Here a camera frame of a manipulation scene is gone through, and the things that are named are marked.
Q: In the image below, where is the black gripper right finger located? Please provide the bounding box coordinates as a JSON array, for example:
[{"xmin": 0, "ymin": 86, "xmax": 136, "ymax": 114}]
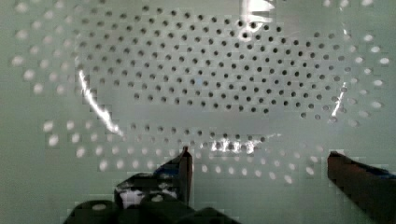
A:
[{"xmin": 327, "ymin": 151, "xmax": 396, "ymax": 224}]

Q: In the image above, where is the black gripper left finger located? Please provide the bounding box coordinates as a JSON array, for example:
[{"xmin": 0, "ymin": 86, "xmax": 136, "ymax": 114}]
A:
[{"xmin": 114, "ymin": 146, "xmax": 192, "ymax": 209}]

